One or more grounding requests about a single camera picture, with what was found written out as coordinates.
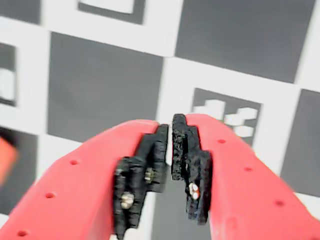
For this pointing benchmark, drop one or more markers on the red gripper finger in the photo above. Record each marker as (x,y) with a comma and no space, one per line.
(75,187)
(245,195)

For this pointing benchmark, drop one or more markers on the red cube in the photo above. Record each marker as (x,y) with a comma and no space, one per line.
(6,160)

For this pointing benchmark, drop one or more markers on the black white marker mat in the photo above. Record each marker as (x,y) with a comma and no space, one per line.
(105,87)

